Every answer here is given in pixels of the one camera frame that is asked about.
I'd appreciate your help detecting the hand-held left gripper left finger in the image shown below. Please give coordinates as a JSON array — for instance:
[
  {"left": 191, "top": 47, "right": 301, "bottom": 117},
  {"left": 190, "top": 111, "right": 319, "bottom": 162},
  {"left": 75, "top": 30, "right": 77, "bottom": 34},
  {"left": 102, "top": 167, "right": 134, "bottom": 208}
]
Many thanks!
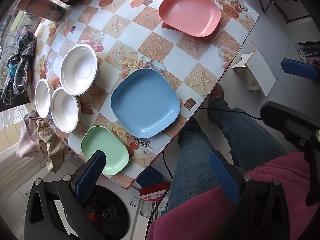
[{"left": 24, "top": 150, "right": 107, "bottom": 240}]

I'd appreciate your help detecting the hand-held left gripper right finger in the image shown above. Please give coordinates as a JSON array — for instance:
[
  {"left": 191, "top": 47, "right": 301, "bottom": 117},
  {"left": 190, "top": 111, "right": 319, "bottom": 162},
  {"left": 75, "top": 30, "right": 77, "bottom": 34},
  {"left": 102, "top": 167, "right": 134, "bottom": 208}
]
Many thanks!
[{"left": 209, "top": 151, "right": 297, "bottom": 240}]

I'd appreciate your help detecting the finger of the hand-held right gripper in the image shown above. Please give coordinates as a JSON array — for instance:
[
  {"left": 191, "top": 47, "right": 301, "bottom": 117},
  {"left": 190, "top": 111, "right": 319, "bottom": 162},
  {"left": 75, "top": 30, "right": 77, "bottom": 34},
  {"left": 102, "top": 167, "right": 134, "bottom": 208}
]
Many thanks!
[
  {"left": 281, "top": 59, "right": 320, "bottom": 81},
  {"left": 260, "top": 101, "right": 320, "bottom": 207}
]

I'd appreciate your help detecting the green square plate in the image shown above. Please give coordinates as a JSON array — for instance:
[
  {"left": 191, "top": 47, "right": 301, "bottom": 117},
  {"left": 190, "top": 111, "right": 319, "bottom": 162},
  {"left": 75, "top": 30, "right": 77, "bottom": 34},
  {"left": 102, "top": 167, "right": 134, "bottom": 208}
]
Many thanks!
[{"left": 80, "top": 126, "right": 130, "bottom": 176}]

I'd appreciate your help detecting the small white bowl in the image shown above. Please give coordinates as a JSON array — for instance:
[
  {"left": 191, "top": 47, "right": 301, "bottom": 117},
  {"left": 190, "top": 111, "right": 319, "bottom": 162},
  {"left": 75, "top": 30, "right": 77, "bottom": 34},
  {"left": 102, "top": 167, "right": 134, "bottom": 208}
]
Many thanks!
[
  {"left": 34, "top": 78, "right": 55, "bottom": 119},
  {"left": 51, "top": 87, "right": 81, "bottom": 133}
]

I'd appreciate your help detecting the blue square plate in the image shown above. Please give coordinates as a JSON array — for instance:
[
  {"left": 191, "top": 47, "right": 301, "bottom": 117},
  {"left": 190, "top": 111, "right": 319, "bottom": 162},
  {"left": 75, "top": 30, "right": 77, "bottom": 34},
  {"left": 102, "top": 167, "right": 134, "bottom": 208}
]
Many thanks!
[{"left": 111, "top": 68, "right": 180, "bottom": 138}]

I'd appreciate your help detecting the large white bowl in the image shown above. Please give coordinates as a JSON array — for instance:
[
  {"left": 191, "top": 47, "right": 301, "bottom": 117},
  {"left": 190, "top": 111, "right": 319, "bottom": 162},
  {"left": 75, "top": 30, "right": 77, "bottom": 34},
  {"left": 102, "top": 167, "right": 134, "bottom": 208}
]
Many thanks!
[{"left": 60, "top": 44, "right": 98, "bottom": 97}]

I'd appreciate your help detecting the pink square plate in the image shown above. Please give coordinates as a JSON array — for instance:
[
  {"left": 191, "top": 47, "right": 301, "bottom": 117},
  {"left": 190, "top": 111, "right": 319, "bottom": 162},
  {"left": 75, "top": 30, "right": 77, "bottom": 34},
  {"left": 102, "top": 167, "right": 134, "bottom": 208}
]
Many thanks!
[{"left": 158, "top": 0, "right": 222, "bottom": 38}]

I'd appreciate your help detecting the white washing machine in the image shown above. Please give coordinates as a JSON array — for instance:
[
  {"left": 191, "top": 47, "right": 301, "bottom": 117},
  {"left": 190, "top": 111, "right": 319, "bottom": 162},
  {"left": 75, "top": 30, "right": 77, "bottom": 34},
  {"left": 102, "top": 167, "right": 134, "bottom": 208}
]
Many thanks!
[{"left": 5, "top": 170, "right": 163, "bottom": 240}]

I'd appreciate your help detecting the person's jeans leg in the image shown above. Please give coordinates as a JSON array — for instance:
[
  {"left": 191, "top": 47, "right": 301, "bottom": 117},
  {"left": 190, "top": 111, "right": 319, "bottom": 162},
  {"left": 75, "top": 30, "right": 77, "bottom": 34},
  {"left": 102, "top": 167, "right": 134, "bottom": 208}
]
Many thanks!
[
  {"left": 207, "top": 97, "right": 288, "bottom": 173},
  {"left": 165, "top": 117, "right": 227, "bottom": 213}
]

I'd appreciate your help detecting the beige hanging cloth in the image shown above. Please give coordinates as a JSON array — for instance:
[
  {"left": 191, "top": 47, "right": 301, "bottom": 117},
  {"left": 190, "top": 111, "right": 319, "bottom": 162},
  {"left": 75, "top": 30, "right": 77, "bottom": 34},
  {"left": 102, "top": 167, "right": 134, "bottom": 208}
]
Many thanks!
[{"left": 35, "top": 116, "right": 68, "bottom": 174}]

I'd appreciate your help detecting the person in jeans, red top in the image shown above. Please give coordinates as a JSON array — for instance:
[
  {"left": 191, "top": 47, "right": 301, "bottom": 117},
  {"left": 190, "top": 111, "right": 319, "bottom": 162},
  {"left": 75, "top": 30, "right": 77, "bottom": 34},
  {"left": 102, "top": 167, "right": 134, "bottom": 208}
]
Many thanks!
[{"left": 146, "top": 151, "right": 320, "bottom": 240}]

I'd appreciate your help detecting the small white wooden stool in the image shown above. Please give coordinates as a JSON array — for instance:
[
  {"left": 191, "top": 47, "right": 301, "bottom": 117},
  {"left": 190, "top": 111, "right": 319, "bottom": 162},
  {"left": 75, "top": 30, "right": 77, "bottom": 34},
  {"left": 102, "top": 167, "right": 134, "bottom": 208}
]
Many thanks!
[{"left": 232, "top": 51, "right": 278, "bottom": 97}]

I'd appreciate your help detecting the blue dustpan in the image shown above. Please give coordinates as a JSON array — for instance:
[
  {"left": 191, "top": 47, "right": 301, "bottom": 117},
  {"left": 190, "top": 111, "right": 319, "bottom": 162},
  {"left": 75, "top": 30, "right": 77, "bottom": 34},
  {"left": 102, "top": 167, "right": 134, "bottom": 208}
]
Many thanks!
[{"left": 137, "top": 166, "right": 164, "bottom": 188}]

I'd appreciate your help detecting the red broom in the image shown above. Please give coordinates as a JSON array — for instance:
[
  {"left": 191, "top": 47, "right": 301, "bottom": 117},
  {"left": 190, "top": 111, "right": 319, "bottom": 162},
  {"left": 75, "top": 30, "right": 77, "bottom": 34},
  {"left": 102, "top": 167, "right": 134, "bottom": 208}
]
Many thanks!
[{"left": 139, "top": 181, "right": 172, "bottom": 198}]

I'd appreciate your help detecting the brown slipper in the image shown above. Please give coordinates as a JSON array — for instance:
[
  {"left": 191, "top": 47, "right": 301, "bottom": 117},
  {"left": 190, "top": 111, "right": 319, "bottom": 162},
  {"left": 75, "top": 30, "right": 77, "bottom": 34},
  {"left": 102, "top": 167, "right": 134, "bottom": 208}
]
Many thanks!
[{"left": 209, "top": 83, "right": 225, "bottom": 103}]

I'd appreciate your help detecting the pink towel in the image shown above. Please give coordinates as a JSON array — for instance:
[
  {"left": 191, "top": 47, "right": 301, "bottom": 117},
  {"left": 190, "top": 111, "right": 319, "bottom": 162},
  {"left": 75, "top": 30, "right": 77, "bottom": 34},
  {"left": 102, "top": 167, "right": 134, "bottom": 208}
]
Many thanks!
[{"left": 16, "top": 115, "right": 42, "bottom": 158}]

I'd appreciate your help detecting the grey plaid cloth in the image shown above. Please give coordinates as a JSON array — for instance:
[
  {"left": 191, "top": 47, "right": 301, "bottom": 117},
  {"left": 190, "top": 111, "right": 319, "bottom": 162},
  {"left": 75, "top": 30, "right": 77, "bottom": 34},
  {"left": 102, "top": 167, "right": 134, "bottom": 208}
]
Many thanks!
[{"left": 1, "top": 32, "right": 37, "bottom": 105}]

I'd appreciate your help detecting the pink brown thermos bottle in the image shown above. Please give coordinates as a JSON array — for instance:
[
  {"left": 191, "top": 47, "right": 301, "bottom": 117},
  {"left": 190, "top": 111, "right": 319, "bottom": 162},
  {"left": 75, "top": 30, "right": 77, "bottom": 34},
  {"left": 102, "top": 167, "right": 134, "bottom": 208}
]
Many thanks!
[{"left": 15, "top": 0, "right": 66, "bottom": 22}]

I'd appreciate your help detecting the black cable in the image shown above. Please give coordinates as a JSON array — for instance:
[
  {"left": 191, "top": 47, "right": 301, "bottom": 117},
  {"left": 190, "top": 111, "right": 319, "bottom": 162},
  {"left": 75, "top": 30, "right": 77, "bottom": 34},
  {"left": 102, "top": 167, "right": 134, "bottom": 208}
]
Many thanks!
[{"left": 147, "top": 150, "right": 175, "bottom": 230}]

